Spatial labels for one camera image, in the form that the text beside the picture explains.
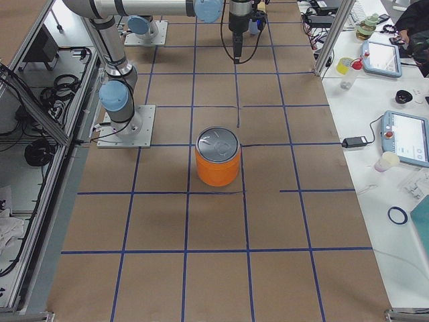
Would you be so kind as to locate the teach pendant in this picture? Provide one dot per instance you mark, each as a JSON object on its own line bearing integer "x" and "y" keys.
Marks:
{"x": 381, "y": 59}
{"x": 406, "y": 136}

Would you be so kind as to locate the black power brick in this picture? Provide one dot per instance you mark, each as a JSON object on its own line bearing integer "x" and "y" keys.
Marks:
{"x": 355, "y": 142}

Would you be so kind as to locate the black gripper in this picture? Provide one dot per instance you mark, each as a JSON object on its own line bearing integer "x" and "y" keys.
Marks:
{"x": 237, "y": 21}

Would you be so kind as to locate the clear plastic bottle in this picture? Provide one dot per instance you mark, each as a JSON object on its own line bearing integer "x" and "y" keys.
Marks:
{"x": 353, "y": 72}

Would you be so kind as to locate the small translucent cup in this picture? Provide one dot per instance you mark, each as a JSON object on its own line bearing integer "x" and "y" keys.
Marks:
{"x": 386, "y": 161}

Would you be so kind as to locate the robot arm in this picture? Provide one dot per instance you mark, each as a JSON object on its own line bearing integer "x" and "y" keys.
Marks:
{"x": 100, "y": 15}
{"x": 116, "y": 93}

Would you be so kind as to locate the teach pendant near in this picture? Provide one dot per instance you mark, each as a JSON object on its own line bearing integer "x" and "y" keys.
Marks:
{"x": 406, "y": 136}

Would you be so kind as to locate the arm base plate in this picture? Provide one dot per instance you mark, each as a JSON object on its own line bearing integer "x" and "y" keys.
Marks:
{"x": 137, "y": 133}
{"x": 146, "y": 33}

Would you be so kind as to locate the white plastic cup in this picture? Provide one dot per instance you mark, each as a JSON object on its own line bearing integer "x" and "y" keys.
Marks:
{"x": 253, "y": 27}

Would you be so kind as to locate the yellow tape roll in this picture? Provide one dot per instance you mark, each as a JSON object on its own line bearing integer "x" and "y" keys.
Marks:
{"x": 343, "y": 65}

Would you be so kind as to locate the aluminium frame post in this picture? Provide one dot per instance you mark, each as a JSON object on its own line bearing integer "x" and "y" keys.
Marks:
{"x": 333, "y": 34}

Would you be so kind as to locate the teach pendant far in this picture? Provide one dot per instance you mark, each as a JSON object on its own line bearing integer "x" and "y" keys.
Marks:
{"x": 381, "y": 59}

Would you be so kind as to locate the green lidded jar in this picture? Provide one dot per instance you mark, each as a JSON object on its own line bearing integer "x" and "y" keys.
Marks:
{"x": 367, "y": 27}

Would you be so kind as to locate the orange cylindrical canister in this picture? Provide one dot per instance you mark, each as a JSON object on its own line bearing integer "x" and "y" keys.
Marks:
{"x": 217, "y": 154}

